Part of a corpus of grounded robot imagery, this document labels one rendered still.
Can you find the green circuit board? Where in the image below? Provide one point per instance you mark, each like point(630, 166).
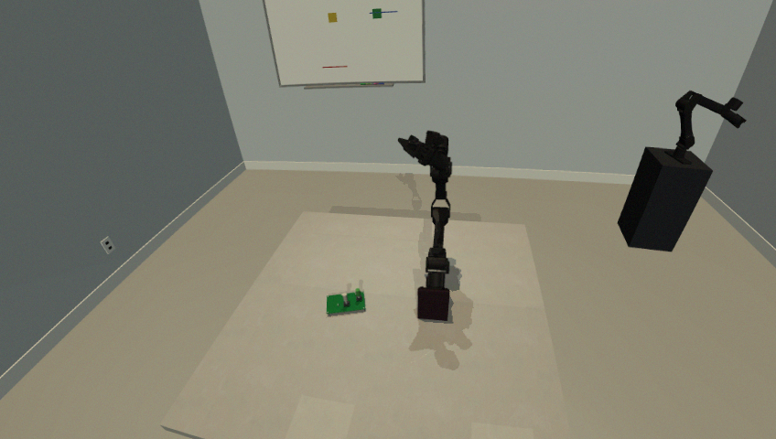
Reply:
point(345, 302)

